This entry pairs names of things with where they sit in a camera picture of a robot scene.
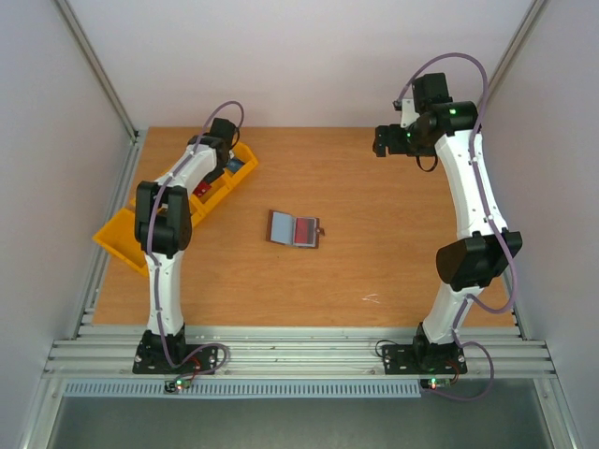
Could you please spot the grey slotted cable duct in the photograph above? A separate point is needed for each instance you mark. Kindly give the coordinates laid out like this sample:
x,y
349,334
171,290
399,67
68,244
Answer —
x,y
245,389

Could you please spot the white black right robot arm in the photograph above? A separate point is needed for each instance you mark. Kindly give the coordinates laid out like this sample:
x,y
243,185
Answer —
x,y
434,125

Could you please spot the left small circuit board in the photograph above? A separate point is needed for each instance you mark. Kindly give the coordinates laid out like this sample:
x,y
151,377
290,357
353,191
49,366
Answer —
x,y
177,386

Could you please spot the small circuit board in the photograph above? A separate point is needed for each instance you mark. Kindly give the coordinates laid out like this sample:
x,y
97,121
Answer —
x,y
177,386
435,383

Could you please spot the right aluminium frame post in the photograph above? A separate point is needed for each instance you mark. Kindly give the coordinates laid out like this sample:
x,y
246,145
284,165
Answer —
x,y
530,19

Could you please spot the left aluminium frame post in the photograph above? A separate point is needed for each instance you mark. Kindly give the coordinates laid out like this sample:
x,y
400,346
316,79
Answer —
x,y
86,48

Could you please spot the yellow bin near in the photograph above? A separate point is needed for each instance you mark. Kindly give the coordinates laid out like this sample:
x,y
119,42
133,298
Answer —
x,y
117,238

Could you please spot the brown leather card holder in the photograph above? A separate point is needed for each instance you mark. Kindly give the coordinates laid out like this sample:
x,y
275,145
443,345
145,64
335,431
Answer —
x,y
300,232

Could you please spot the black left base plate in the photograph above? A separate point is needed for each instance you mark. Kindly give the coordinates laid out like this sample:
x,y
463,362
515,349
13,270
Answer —
x,y
206,362

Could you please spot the red credit card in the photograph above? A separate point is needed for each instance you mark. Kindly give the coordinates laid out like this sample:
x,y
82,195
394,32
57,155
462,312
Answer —
x,y
202,188

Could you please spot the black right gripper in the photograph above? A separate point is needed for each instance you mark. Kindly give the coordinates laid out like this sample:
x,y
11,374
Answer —
x,y
387,141

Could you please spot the right small circuit board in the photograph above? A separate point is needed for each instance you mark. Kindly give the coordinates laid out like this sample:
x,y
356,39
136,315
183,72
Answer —
x,y
435,383

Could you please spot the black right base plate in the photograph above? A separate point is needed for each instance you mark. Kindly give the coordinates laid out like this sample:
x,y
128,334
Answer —
x,y
403,359

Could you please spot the aluminium frame post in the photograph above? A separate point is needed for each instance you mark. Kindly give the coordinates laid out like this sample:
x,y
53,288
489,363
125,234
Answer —
x,y
86,48
530,19

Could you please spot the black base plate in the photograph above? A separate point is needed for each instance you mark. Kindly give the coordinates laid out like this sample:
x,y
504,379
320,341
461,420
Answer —
x,y
403,359
206,362

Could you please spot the blue card in bin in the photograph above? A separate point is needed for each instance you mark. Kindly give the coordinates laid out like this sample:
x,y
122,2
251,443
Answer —
x,y
234,165

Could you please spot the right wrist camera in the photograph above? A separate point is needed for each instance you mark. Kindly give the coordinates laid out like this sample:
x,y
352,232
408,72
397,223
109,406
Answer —
x,y
406,108

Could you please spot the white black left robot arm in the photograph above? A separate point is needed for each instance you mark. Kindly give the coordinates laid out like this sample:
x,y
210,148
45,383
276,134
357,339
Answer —
x,y
163,228

